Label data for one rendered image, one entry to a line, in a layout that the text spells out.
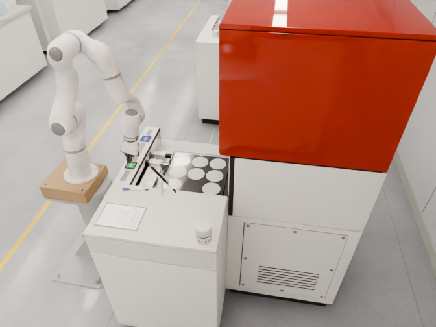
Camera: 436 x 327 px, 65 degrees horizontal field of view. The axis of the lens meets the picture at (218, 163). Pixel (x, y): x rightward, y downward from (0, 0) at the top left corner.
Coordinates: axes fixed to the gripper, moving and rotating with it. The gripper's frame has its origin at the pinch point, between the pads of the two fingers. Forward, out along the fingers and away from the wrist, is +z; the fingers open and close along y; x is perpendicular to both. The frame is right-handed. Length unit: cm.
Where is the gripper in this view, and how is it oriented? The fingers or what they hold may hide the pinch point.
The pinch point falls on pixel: (129, 158)
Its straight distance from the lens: 197.2
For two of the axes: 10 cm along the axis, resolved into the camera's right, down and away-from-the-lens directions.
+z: -2.0, 7.3, 6.6
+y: -9.7, -2.6, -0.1
